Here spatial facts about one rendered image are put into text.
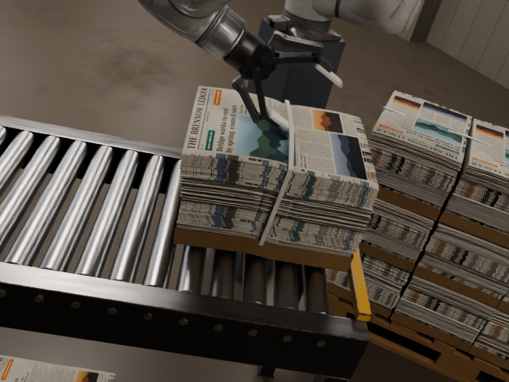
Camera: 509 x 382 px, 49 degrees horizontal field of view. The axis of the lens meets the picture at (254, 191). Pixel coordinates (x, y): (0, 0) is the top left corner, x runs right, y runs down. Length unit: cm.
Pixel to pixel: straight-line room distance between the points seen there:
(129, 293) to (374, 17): 105
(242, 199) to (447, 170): 86
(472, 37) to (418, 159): 378
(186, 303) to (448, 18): 486
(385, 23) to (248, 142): 75
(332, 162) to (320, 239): 16
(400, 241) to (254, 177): 97
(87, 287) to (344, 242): 51
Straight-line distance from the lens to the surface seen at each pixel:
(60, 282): 108
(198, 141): 107
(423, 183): 182
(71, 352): 200
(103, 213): 124
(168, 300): 106
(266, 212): 110
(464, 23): 555
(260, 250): 116
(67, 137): 147
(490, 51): 539
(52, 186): 131
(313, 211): 110
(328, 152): 114
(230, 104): 121
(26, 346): 202
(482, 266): 195
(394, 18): 170
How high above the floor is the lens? 157
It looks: 34 degrees down
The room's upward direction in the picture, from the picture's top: 14 degrees clockwise
